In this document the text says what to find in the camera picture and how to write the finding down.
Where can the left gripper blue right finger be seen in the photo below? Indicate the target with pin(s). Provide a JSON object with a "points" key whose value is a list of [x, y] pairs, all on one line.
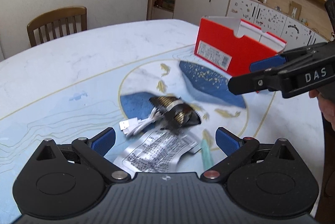
{"points": [[227, 141]]}

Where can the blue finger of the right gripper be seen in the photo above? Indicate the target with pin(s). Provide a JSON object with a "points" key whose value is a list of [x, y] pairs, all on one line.
{"points": [[267, 63], [254, 82]]}

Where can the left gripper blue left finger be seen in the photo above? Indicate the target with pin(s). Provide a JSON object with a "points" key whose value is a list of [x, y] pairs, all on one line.
{"points": [[103, 142]]}

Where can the silver foil printed pouch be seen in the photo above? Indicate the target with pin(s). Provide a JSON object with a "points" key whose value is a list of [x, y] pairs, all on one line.
{"points": [[157, 151]]}

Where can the black gold snack packet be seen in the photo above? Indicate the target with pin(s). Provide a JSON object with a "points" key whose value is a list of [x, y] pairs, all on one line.
{"points": [[176, 113]]}

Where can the person's right hand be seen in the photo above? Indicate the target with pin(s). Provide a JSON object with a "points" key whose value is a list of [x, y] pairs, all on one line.
{"points": [[326, 107]]}

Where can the red cardboard shoe box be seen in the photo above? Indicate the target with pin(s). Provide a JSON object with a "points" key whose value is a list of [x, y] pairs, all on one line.
{"points": [[233, 44]]}

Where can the wooden chair behind table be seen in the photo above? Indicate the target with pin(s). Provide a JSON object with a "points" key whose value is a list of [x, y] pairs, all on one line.
{"points": [[56, 24]]}

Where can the teal toothbrush handle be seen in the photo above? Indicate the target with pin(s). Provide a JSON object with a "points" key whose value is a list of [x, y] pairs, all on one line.
{"points": [[207, 159]]}

